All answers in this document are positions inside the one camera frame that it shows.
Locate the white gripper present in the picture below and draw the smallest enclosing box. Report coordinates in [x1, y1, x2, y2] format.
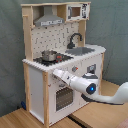
[53, 69, 74, 85]

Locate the white oven door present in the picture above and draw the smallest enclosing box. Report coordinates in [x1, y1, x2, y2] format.
[49, 79, 85, 125]

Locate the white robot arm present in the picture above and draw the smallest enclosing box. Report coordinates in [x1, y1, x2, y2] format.
[53, 69, 128, 105]

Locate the wooden toy kitchen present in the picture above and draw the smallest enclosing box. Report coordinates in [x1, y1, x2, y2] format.
[22, 2, 105, 127]

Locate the black stovetop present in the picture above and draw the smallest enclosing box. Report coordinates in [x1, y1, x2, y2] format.
[33, 53, 74, 67]

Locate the right oven knob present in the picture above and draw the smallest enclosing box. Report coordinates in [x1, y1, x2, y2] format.
[72, 66, 78, 72]

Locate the silver cooking pot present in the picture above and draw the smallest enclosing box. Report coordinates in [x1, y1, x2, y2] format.
[42, 50, 57, 61]

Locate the grey sink basin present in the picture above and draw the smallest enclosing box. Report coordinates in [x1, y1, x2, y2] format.
[66, 47, 94, 56]

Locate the black faucet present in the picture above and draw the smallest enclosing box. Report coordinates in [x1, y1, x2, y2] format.
[67, 33, 83, 49]

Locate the silver range hood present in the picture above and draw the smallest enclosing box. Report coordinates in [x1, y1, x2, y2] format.
[35, 5, 64, 27]

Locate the toy microwave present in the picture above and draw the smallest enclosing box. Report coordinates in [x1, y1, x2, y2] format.
[66, 3, 90, 21]

